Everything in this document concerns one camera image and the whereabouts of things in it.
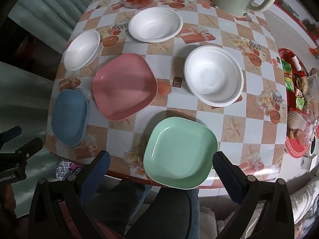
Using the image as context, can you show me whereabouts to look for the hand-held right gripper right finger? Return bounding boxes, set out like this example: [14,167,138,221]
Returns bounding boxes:
[213,151,294,239]

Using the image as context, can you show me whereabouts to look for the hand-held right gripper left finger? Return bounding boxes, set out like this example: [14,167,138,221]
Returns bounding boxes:
[27,150,111,239]

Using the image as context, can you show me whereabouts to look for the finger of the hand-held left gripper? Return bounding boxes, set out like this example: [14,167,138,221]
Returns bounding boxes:
[0,126,22,150]
[11,137,43,160]

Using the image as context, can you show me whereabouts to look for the blue square plate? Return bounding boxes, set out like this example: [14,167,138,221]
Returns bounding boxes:
[51,89,89,146]

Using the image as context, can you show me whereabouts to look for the green square plate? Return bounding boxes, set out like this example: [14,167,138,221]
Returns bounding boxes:
[143,117,218,189]

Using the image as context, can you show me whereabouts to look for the pink square plate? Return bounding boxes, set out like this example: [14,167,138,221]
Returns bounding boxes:
[92,53,158,120]

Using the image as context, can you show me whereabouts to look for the white foam bowl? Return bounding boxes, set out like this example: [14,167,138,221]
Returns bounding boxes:
[184,45,244,107]
[63,30,101,71]

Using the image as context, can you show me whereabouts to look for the white plastic plate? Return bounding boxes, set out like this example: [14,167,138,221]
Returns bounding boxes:
[128,7,183,43]

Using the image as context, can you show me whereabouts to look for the blue checked cloth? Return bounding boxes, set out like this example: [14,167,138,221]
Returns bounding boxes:
[56,160,83,182]

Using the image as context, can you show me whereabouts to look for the person's left leg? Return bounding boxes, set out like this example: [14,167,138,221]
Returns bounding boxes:
[85,180,152,234]

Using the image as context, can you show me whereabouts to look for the person's leg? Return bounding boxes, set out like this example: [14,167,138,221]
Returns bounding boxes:
[85,180,152,234]
[127,189,200,239]

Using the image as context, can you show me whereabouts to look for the white fluffy cushion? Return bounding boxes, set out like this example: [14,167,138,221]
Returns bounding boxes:
[199,205,237,239]

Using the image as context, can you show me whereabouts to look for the person's right leg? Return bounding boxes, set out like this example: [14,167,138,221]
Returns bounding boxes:
[127,189,200,239]

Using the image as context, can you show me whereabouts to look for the red tray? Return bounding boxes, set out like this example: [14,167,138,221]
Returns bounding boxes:
[278,48,319,158]

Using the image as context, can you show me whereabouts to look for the checked printed tablecloth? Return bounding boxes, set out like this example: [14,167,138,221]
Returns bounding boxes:
[46,0,288,190]

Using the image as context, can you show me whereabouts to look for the clear plastic snack bag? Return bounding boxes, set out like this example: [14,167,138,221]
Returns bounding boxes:
[295,67,319,140]

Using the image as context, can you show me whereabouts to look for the green snack packet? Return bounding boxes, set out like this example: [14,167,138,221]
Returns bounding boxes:
[281,58,295,91]

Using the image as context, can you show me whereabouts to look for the pale green curtain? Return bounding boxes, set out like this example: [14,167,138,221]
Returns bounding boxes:
[0,0,120,187]

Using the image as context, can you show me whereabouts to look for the white panel with red trim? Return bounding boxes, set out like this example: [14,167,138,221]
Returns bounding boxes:
[259,0,319,49]

